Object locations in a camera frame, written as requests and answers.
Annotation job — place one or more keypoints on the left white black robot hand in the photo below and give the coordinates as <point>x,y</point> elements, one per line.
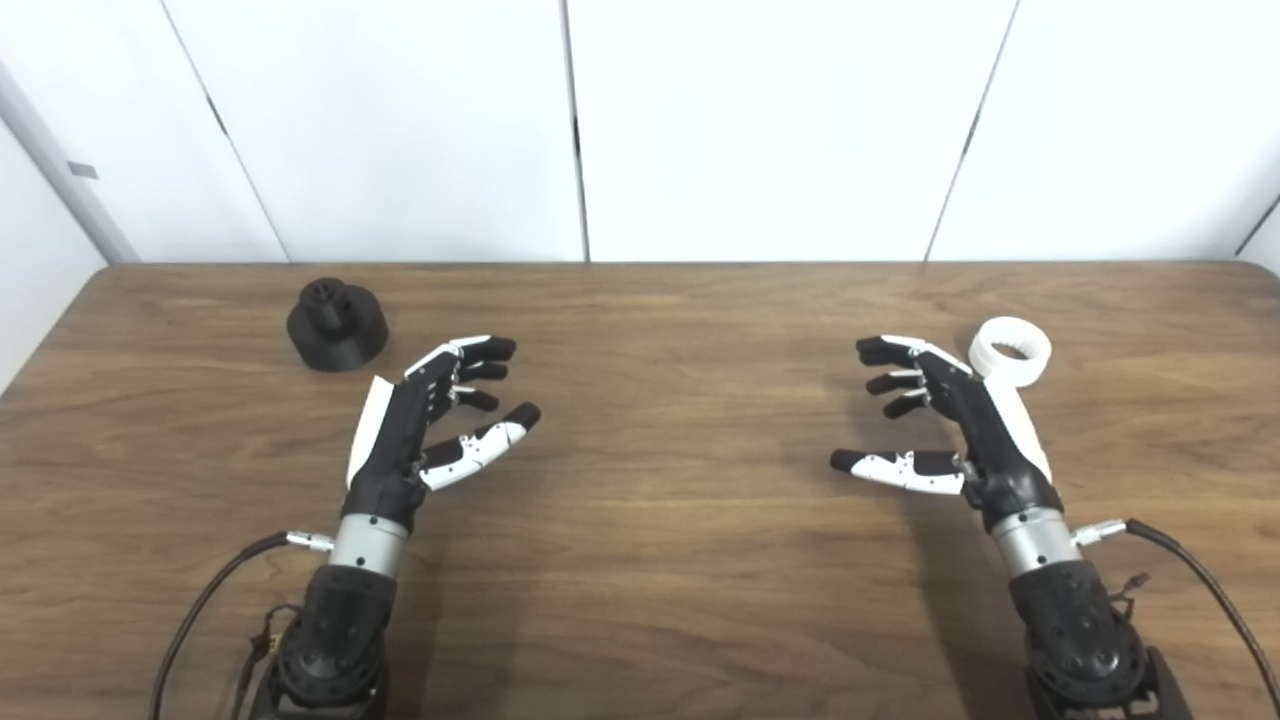
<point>395,440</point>

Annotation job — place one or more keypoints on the small gray wall tag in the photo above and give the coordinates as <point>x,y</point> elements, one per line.
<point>83,170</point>

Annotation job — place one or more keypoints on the round black plastic part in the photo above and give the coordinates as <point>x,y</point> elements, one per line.
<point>337,335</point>

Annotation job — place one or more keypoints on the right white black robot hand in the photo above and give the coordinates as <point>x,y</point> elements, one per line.
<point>985,440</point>

